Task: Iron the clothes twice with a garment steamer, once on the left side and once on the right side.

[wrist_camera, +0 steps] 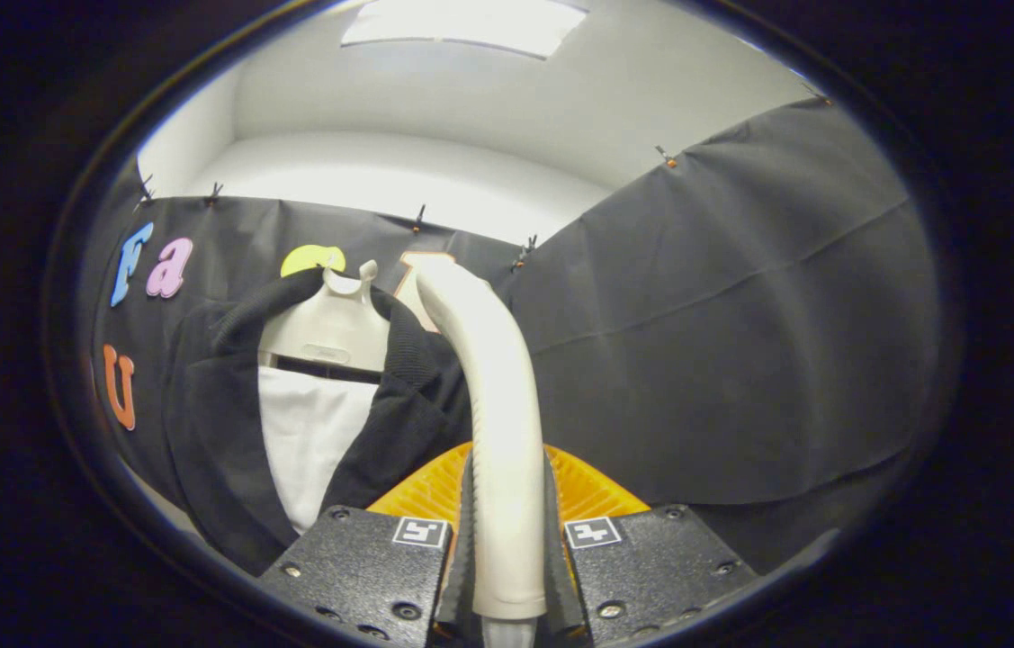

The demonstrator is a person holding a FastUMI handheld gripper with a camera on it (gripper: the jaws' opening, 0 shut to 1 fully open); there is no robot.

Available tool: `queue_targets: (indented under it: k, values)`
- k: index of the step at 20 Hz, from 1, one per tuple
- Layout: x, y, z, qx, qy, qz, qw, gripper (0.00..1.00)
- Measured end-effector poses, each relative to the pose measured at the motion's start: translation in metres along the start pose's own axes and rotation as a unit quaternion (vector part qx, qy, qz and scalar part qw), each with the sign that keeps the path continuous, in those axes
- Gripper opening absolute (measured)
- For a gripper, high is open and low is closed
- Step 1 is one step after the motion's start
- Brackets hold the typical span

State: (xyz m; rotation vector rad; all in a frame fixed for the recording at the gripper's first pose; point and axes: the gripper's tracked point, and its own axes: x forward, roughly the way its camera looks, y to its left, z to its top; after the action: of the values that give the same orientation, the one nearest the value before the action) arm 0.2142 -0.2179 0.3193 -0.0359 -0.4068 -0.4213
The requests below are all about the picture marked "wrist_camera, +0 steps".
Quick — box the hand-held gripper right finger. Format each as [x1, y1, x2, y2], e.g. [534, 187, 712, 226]
[543, 444, 761, 647]

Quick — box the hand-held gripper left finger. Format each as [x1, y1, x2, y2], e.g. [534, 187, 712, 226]
[256, 439, 479, 648]

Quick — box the white shirt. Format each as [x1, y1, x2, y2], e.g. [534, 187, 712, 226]
[256, 364, 381, 536]

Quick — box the white garment steamer wand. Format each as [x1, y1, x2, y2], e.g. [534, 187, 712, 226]
[415, 255, 552, 648]

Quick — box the black jacket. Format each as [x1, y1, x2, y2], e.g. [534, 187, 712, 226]
[163, 266, 476, 577]

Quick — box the white plastic hanger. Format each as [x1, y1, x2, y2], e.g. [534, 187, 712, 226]
[256, 259, 392, 383]

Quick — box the black backdrop cloth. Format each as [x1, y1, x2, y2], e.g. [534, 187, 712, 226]
[79, 94, 939, 577]

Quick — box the row of backdrop clips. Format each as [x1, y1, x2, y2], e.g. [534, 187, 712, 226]
[136, 85, 831, 271]

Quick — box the large ceiling light panel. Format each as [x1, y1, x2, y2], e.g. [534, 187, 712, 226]
[340, 0, 590, 61]

